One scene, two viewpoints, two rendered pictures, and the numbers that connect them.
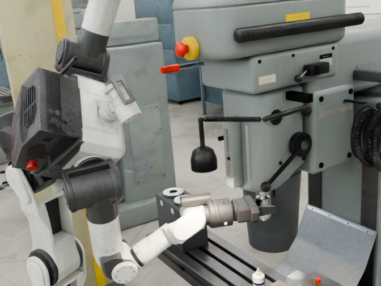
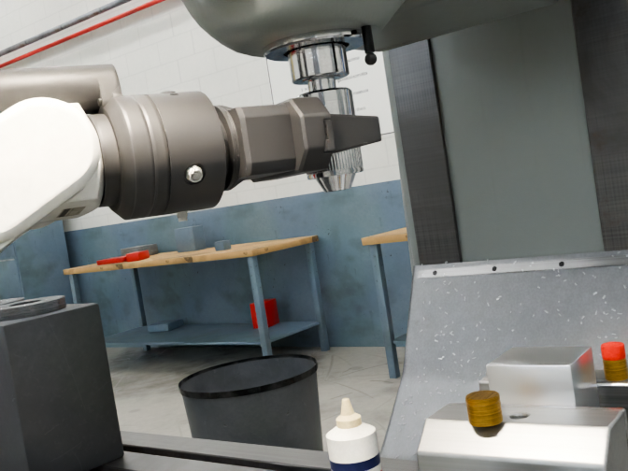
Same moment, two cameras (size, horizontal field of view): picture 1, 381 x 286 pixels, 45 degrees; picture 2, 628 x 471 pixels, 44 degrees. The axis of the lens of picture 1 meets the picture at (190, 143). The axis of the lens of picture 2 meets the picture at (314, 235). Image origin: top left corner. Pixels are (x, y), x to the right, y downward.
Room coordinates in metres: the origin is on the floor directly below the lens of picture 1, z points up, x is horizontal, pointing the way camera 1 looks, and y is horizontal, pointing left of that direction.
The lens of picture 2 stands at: (0.76, 0.03, 1.19)
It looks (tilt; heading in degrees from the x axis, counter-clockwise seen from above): 3 degrees down; 340
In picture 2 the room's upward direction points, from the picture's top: 9 degrees counter-clockwise
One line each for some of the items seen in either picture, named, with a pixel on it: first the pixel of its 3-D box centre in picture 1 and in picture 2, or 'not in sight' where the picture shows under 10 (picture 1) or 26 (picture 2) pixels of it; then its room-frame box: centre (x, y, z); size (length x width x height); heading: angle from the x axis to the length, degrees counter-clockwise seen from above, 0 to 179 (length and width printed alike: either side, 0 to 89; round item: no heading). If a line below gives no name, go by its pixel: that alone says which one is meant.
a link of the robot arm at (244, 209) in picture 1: (235, 211); (226, 150); (1.34, -0.12, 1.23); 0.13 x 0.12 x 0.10; 8
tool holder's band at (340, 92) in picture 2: (263, 197); (323, 98); (1.35, -0.21, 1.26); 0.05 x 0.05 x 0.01
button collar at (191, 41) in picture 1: (190, 48); not in sight; (1.23, -0.02, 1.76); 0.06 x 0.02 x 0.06; 32
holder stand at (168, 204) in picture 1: (181, 217); (19, 384); (1.78, 0.07, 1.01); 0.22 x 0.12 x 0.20; 28
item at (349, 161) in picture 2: (263, 207); (330, 140); (1.35, -0.21, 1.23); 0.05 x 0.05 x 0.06
